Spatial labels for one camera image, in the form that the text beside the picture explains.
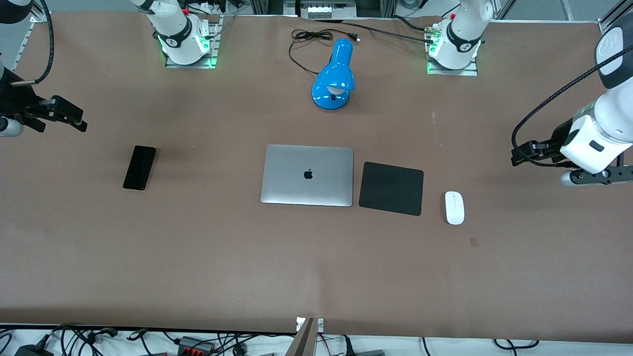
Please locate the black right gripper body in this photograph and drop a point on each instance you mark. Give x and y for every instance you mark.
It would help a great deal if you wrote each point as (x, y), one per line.
(15, 96)

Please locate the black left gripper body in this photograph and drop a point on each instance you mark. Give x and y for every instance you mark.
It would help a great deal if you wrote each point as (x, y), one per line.
(559, 139)

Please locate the black smartphone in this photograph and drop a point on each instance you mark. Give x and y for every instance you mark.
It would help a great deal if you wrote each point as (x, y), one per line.
(139, 167)

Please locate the white computer mouse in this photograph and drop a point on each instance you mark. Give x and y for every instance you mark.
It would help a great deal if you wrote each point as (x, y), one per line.
(454, 208)

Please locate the black mouse pad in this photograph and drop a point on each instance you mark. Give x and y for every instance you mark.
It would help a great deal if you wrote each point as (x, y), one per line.
(391, 188)

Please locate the blue desk lamp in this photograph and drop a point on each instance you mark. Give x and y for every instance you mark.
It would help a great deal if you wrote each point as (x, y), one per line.
(335, 74)

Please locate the silver closed laptop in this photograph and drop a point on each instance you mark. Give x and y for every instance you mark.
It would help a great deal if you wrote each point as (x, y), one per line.
(307, 188)

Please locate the black power adapter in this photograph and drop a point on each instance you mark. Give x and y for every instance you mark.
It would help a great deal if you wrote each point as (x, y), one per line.
(32, 350)

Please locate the brown table cover sheet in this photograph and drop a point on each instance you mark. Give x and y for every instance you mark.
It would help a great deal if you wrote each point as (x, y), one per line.
(316, 272)

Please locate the grey power adapter box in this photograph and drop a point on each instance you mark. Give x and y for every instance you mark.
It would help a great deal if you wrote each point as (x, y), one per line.
(195, 344)

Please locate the aluminium frame rail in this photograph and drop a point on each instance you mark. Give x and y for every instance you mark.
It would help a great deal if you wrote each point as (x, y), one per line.
(615, 17)
(23, 44)

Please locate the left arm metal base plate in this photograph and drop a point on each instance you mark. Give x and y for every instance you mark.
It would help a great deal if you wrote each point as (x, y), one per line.
(467, 71)

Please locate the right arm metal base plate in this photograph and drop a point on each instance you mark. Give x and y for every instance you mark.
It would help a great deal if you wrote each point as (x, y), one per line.
(212, 47)

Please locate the wooden camera mount post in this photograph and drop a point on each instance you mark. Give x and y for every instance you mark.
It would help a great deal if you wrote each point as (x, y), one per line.
(304, 343)

